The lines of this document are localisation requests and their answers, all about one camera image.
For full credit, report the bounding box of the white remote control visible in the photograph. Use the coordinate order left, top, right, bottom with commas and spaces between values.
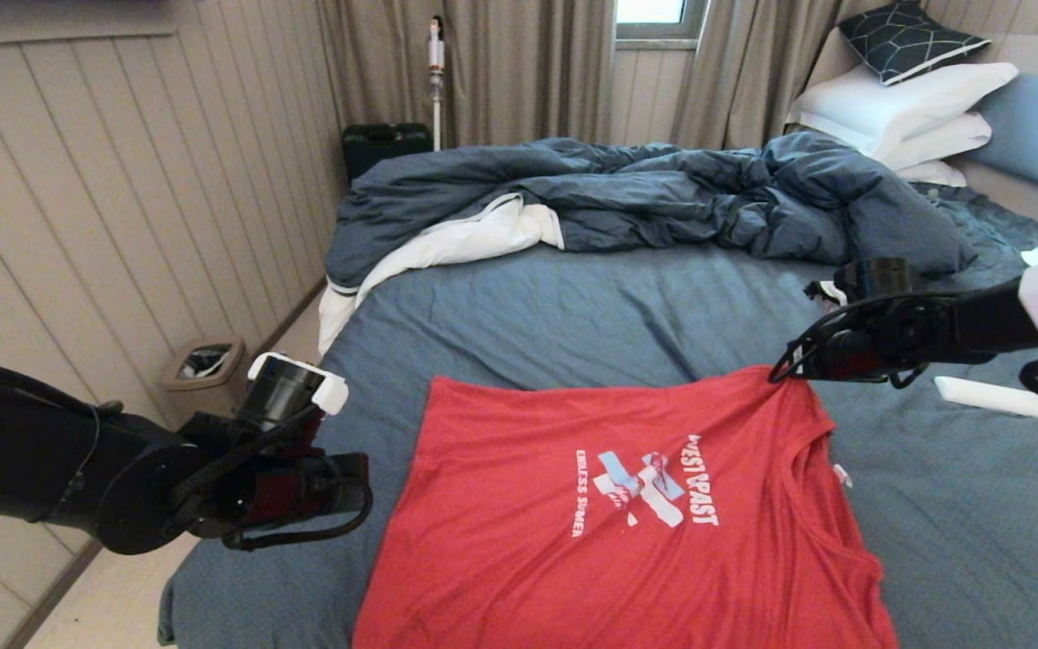
933, 376, 1038, 425

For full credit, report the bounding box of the white stick vacuum cleaner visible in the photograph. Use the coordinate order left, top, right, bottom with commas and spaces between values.
427, 16, 446, 151

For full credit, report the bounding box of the dark blue crumpled duvet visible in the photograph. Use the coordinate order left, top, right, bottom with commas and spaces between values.
318, 131, 977, 355

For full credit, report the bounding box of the medium white pillow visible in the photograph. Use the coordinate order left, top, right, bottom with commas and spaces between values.
870, 113, 994, 172

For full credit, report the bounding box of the large white pillow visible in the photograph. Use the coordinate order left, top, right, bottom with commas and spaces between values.
786, 61, 1020, 160

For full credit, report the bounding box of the dark geometric patterned cushion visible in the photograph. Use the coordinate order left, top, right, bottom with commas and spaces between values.
834, 2, 992, 87

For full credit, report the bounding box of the blue-grey bed sheet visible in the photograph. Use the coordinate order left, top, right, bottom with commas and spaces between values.
159, 185, 1038, 649

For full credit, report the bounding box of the brown square trash bin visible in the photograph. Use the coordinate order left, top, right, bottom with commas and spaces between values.
161, 336, 248, 425

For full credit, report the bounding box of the black hard-shell suitcase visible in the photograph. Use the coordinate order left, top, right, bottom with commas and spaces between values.
342, 123, 433, 184

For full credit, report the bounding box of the red printed t-shirt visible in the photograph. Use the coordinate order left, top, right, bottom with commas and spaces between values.
352, 363, 900, 649

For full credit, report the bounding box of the wide beige curtain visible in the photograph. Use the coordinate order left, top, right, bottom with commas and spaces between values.
316, 0, 615, 150

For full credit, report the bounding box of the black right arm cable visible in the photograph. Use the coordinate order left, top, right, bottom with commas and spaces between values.
768, 239, 1038, 407

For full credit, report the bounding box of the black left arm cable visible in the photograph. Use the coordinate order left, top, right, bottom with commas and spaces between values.
0, 356, 374, 553

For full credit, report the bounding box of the flat white pillow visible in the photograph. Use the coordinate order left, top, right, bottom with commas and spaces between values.
893, 160, 969, 188

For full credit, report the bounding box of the grey framed window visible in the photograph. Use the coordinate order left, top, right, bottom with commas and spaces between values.
613, 0, 707, 42

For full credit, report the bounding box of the narrow beige curtain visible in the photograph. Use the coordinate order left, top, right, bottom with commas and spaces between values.
669, 0, 925, 152

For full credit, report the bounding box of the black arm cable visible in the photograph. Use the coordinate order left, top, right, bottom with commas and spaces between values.
0, 356, 374, 553
768, 239, 1038, 407

